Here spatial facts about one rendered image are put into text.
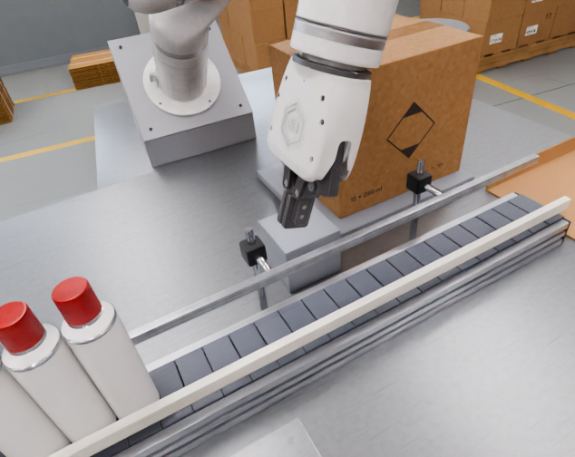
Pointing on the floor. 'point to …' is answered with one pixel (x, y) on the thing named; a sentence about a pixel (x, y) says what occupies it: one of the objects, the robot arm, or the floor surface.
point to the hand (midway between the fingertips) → (296, 209)
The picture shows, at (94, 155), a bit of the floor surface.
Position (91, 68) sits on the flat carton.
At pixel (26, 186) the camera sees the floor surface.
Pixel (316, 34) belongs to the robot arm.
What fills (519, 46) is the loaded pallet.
